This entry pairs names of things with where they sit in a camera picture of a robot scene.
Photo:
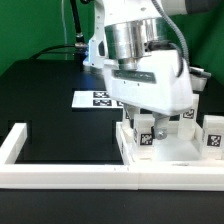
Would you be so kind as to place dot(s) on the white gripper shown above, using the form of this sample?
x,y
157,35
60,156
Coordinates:
x,y
153,86

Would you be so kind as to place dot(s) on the white square table top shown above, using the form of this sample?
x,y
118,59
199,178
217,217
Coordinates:
x,y
171,150

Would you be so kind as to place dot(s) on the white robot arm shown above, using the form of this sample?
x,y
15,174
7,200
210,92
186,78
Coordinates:
x,y
144,56

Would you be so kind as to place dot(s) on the white marker tag sheet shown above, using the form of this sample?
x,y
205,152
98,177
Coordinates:
x,y
94,99

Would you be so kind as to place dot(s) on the white U-shaped fence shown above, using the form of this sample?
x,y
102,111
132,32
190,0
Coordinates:
x,y
158,175

